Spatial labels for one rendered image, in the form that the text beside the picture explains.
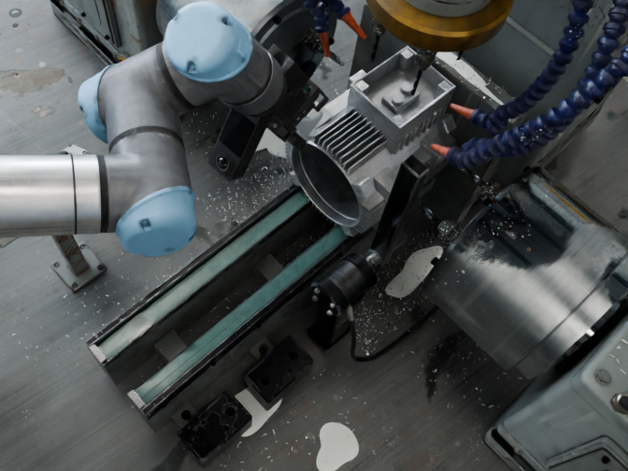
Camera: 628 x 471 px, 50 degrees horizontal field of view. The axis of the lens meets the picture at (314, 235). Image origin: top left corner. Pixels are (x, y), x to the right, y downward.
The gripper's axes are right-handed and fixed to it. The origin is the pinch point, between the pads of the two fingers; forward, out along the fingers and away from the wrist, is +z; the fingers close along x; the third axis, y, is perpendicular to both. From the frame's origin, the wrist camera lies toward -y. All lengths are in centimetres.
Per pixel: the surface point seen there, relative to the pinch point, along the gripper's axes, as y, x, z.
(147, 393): -40.9, -10.8, -4.0
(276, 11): 12.0, 15.2, -1.4
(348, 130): 6.2, -4.3, 2.6
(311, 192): -5.0, -3.0, 13.3
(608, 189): 34, -36, 52
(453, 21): 22.8, -11.6, -15.6
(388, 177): 5.1, -13.2, 4.1
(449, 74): 22.3, -9.0, 6.1
